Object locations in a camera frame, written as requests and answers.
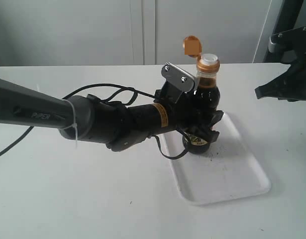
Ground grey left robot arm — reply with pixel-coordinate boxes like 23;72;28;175
0;63;223;152

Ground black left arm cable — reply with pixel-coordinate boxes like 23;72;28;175
0;84;193;161

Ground white rectangular plastic tray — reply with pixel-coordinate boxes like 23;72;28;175
170;114;271;205

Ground dark vertical post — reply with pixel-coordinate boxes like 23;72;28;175
263;0;304;64

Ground soy sauce bottle gold cap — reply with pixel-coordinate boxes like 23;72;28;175
181;35;221;154

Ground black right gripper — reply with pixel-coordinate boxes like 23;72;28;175
255;26;306;102

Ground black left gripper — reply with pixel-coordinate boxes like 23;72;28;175
154;62;223;143

